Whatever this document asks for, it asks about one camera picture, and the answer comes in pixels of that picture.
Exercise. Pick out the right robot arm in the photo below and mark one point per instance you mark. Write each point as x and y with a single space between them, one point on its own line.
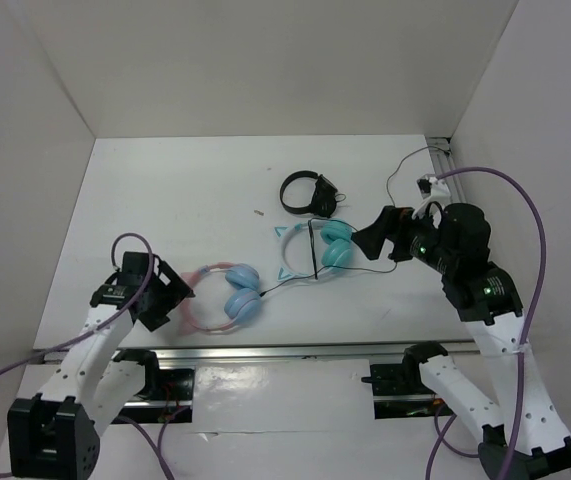
519 432

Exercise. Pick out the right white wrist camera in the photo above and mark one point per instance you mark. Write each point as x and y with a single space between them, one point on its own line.
433 190

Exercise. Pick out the aluminium front rail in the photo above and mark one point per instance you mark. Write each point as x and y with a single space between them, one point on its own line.
375 352

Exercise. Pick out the white front cover plate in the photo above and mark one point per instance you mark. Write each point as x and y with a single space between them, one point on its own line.
286 396

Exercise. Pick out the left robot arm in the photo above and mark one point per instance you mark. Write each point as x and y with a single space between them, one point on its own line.
56 433

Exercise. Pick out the white teal cat-ear headphones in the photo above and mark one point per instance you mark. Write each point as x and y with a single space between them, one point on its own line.
331 248

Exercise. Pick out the aluminium rail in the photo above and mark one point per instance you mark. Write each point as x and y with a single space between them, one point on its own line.
375 352
443 162

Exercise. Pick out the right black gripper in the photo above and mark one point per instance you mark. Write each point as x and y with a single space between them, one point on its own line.
391 218

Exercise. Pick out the black headphones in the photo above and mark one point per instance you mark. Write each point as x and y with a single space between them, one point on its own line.
324 199

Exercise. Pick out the pink blue cat-ear headphones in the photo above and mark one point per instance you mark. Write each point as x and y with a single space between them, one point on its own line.
243 305

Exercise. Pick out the aluminium right rail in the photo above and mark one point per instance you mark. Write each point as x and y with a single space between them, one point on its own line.
443 162

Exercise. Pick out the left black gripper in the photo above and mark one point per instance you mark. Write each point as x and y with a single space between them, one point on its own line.
174 291

